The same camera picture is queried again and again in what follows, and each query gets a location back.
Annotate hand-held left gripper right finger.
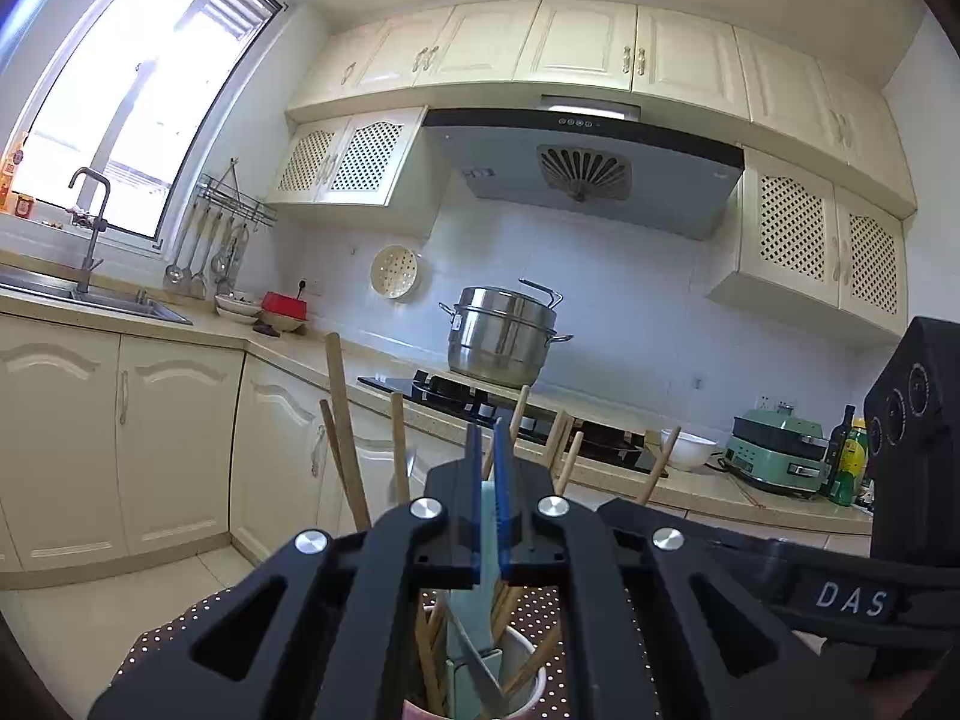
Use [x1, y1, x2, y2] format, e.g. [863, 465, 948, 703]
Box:
[491, 418, 886, 720]

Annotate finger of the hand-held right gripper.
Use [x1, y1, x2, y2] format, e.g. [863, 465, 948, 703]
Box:
[598, 499, 800, 620]

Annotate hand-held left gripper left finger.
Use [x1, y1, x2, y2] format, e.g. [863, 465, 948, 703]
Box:
[88, 424, 485, 720]

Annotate light teal knife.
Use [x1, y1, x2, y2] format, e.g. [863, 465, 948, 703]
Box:
[446, 476, 505, 720]

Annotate pink cup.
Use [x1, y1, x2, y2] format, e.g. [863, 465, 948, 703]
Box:
[401, 600, 550, 720]

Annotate pile of wooden chopsticks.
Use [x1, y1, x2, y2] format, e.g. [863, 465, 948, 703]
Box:
[319, 332, 683, 717]

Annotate green bottle yellow label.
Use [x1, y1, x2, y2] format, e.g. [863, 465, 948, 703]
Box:
[829, 418, 871, 507]

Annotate dark olive oil bottle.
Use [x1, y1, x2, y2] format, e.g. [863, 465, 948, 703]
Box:
[823, 405, 857, 500]

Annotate green electric cooker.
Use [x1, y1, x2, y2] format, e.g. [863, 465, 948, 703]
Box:
[724, 403, 826, 500]

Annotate black gas cooktop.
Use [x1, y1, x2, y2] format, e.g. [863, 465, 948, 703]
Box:
[358, 369, 661, 475]

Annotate stainless steel steamer pot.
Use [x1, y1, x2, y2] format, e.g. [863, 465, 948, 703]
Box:
[439, 279, 575, 389]

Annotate cream perforated round tray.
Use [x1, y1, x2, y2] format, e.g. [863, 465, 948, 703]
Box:
[370, 244, 422, 303]

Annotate wide cream lattice cabinet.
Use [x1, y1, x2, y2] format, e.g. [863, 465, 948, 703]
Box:
[709, 146, 910, 350]

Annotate cream base cabinets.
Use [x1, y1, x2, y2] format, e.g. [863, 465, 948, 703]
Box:
[0, 311, 875, 571]

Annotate stack of white dishes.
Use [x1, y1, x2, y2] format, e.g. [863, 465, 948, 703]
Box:
[214, 291, 263, 325]

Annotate brown polka dot tablecloth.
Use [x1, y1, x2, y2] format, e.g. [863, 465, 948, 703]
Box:
[111, 583, 646, 720]

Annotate metal serving spoon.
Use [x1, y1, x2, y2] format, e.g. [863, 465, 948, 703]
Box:
[221, 221, 252, 293]

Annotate metal skimmer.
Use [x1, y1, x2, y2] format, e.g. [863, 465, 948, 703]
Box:
[210, 216, 235, 278]

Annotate metal spatula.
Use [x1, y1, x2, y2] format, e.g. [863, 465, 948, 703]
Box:
[187, 210, 215, 297]

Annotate grey range hood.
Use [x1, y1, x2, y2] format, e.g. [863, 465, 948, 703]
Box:
[421, 94, 745, 241]

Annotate narrow cream lattice cabinet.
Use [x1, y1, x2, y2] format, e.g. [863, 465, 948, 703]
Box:
[266, 106, 428, 207]

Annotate metal ladle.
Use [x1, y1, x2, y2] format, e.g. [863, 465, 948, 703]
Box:
[163, 206, 197, 287]

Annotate stainless steel sink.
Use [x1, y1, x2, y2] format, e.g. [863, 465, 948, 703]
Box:
[0, 270, 194, 326]

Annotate metal faucet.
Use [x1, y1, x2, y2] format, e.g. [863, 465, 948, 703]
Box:
[69, 167, 112, 295]

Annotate cream upper cabinets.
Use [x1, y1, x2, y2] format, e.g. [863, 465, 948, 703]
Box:
[285, 0, 920, 218]

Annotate white framed window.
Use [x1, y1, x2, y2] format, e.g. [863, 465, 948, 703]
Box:
[0, 0, 290, 241]

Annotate orange bottle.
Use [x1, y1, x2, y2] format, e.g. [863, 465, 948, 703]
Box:
[0, 131, 29, 212]

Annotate metal wall utensil rack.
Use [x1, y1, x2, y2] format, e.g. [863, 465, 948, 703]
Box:
[196, 159, 278, 224]

